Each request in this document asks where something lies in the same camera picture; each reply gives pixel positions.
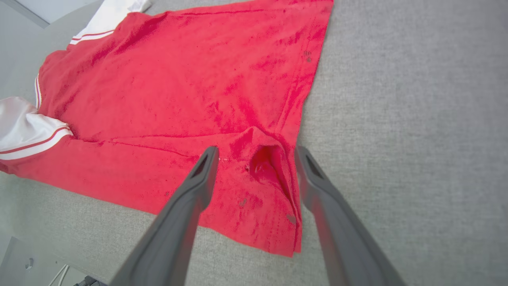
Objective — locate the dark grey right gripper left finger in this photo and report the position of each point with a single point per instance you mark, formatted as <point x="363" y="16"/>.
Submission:
<point x="170" y="238"/>

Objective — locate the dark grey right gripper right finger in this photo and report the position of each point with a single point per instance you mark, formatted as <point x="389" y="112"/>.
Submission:
<point x="345" y="242"/>

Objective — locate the red shirt with white sleeves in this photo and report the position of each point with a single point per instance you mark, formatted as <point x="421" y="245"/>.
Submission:
<point x="178" y="99"/>

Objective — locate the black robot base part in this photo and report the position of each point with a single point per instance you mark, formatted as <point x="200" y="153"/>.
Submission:
<point x="89" y="282"/>

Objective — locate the grey wall trim strip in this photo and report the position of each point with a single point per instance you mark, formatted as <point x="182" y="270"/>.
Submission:
<point x="27" y="14"/>

